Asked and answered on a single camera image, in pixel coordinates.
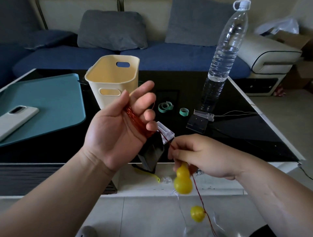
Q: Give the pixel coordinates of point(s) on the person's left hand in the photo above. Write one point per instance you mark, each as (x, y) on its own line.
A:
(110, 136)

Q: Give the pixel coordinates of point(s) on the person's right hand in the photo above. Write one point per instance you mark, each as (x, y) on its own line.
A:
(212, 156)

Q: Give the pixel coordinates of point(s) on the person's left little finger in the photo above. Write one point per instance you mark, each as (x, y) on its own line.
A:
(152, 127)

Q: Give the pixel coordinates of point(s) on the person's left middle finger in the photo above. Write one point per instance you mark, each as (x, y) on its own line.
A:
(144, 102)

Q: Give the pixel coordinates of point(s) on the person's right fingers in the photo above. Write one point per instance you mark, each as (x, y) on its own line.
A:
(185, 149)

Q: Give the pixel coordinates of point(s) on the person's left thumb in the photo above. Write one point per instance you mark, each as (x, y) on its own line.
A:
(115, 103)

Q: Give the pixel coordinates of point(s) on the large yellow gourd pendant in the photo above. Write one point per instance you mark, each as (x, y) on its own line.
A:
(183, 182)

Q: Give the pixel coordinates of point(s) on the person's left forearm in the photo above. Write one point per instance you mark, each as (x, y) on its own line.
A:
(56, 195)

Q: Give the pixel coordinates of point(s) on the person's right forearm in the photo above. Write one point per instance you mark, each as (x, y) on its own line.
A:
(276, 195)

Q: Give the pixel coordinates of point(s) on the clear plastic clip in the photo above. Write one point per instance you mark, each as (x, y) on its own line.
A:
(203, 115)
(165, 130)

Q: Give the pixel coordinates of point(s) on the cream plastic basket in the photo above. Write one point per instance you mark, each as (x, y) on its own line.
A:
(111, 78)

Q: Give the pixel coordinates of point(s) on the black card packet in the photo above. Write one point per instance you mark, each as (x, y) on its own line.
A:
(151, 153)
(196, 124)

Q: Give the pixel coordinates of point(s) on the blue sofa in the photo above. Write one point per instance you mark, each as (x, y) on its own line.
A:
(176, 57)

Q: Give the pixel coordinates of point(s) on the teal tray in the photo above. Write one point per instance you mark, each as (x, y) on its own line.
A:
(53, 107)

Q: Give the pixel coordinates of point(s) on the thin white thread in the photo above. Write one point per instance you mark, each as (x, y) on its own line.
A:
(236, 113)

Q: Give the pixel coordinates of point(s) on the small yellow gourd pendant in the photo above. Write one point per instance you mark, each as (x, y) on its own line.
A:
(197, 213)

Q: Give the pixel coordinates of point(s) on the grey cushion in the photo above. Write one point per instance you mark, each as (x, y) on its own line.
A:
(195, 22)
(111, 30)

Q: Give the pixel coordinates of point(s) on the clear plastic pouch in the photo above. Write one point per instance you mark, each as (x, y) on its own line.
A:
(195, 227)

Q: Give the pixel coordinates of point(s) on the clear plastic water bottle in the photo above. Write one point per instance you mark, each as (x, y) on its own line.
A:
(223, 56)

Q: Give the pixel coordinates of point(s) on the dark blue cushion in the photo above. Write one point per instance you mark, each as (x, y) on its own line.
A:
(46, 39)

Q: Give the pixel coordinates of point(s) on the white phone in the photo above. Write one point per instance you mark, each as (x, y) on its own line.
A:
(14, 120)

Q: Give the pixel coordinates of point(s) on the red patterned wrapper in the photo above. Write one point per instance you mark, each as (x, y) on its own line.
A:
(279, 92)

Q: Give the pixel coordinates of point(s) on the grey round object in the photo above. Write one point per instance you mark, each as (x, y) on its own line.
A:
(86, 232)

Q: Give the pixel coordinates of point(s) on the cardboard box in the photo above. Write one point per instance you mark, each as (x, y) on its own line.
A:
(293, 40)

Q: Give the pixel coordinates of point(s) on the clear plastic bag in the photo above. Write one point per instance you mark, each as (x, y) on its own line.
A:
(281, 25)

